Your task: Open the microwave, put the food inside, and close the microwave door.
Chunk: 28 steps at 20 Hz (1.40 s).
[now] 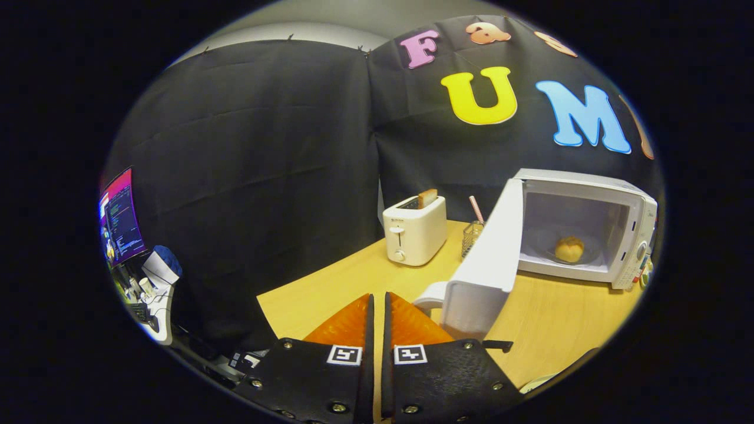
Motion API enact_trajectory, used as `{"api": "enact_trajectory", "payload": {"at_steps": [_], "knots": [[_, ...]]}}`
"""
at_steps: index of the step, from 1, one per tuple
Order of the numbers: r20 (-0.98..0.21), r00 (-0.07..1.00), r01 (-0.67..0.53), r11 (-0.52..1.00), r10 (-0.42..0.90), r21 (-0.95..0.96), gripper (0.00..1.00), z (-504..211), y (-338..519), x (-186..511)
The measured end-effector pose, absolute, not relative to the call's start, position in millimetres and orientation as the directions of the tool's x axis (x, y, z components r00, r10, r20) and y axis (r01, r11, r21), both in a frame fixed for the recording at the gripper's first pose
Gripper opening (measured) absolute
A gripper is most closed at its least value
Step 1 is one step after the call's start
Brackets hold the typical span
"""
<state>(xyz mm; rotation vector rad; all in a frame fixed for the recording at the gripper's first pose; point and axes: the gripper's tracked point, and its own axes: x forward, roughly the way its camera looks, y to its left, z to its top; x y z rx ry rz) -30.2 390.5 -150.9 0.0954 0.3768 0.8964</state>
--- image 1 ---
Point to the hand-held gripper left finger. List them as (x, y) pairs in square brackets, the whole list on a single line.
[(369, 353)]

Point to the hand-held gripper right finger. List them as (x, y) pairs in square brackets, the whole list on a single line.
[(387, 353)]

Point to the white microwave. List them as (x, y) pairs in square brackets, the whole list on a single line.
[(486, 265)]

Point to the golden bread bun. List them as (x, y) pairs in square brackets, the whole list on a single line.
[(569, 249)]

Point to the white toaster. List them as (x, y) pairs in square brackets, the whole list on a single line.
[(415, 235)]

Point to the cream plate with cherry print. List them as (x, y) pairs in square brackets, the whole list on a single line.
[(537, 383)]

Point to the toast slice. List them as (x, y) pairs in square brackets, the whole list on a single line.
[(428, 198)]

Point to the pink straw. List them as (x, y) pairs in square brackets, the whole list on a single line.
[(476, 209)]

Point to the white device with blue cap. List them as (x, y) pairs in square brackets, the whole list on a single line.
[(162, 277)]

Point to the black backdrop cloth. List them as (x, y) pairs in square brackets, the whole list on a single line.
[(247, 165)]

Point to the computer monitor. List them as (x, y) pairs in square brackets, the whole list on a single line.
[(121, 218)]

